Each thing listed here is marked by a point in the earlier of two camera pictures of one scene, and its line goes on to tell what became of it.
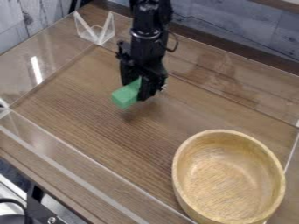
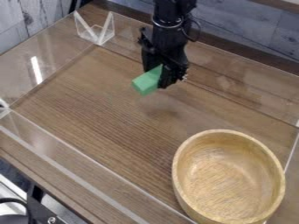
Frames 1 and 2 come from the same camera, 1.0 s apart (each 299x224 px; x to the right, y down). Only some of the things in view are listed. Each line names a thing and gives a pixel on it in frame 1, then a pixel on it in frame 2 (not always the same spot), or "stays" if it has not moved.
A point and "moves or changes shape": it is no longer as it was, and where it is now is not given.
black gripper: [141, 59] -> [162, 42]
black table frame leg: [37, 213] stays
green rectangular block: [125, 95] moves or changes shape
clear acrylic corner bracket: [94, 33] stays
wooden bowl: [228, 178] stays
